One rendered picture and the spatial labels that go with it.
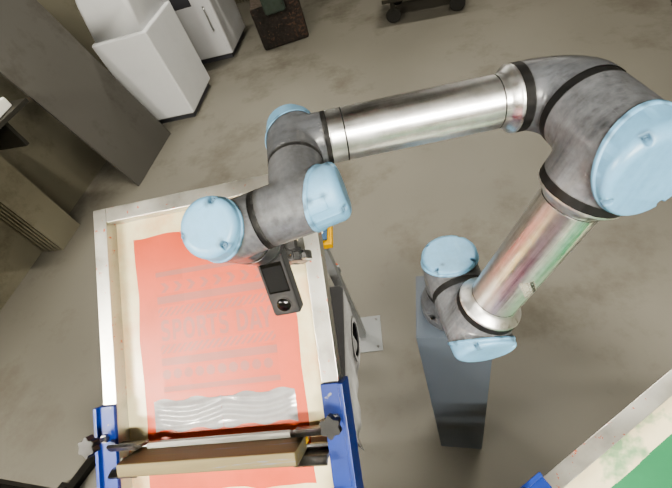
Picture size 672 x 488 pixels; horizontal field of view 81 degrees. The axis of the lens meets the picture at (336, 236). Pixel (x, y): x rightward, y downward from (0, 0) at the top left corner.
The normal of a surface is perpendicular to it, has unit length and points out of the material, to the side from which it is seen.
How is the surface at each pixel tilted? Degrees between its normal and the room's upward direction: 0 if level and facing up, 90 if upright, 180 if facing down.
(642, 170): 83
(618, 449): 0
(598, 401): 0
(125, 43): 90
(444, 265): 8
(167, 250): 32
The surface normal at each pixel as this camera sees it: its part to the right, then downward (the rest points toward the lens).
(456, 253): -0.27, -0.71
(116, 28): -0.10, 0.66
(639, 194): 0.18, 0.64
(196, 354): -0.21, -0.11
